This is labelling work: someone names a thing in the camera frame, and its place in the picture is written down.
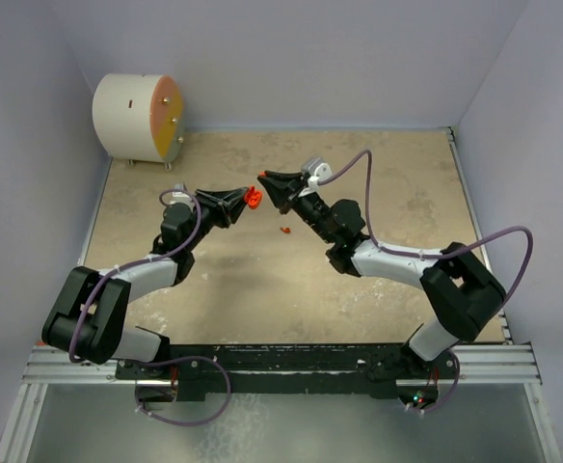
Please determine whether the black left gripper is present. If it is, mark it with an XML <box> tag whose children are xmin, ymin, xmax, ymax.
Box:
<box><xmin>183</xmin><ymin>188</ymin><xmax>249</xmax><ymax>252</ymax></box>

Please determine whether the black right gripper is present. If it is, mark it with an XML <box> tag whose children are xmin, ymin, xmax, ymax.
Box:
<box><xmin>260</xmin><ymin>171</ymin><xmax>336</xmax><ymax>243</ymax></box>

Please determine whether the orange earbud charging case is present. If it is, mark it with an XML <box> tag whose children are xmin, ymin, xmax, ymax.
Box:
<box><xmin>243</xmin><ymin>185</ymin><xmax>263</xmax><ymax>210</ymax></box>

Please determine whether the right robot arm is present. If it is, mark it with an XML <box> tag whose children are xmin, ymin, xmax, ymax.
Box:
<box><xmin>257</xmin><ymin>171</ymin><xmax>505</xmax><ymax>377</ymax></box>

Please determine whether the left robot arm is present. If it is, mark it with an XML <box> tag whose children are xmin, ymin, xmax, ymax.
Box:
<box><xmin>41</xmin><ymin>186</ymin><xmax>262</xmax><ymax>378</ymax></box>

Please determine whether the round tricolour drawer cabinet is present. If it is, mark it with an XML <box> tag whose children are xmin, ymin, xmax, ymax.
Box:
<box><xmin>92</xmin><ymin>73</ymin><xmax>185</xmax><ymax>170</ymax></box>

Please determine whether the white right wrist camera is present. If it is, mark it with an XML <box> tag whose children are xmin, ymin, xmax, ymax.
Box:
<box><xmin>301</xmin><ymin>156</ymin><xmax>333</xmax><ymax>189</ymax></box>

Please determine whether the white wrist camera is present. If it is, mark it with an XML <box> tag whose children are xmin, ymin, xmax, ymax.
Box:
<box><xmin>301</xmin><ymin>156</ymin><xmax>333</xmax><ymax>189</ymax></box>
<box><xmin>169</xmin><ymin>182</ymin><xmax>193</xmax><ymax>207</ymax></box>

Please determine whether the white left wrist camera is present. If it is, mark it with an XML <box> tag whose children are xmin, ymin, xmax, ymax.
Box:
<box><xmin>169</xmin><ymin>182</ymin><xmax>193</xmax><ymax>207</ymax></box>

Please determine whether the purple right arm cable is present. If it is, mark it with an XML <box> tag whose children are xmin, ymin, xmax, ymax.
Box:
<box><xmin>317</xmin><ymin>149</ymin><xmax>534</xmax><ymax>415</ymax></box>

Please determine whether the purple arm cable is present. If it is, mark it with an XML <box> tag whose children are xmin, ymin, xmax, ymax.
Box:
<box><xmin>68</xmin><ymin>188</ymin><xmax>232</xmax><ymax>426</ymax></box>
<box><xmin>317</xmin><ymin>149</ymin><xmax>534</xmax><ymax>415</ymax></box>

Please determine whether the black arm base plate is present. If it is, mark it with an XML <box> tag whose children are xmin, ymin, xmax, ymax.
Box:
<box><xmin>116</xmin><ymin>342</ymin><xmax>460</xmax><ymax>402</ymax></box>

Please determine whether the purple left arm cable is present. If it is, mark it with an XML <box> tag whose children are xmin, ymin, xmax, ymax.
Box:
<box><xmin>68</xmin><ymin>188</ymin><xmax>232</xmax><ymax>426</ymax></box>

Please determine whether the aluminium rail frame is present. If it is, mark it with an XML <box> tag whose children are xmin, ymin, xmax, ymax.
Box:
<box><xmin>0</xmin><ymin>125</ymin><xmax>562</xmax><ymax>463</ymax></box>

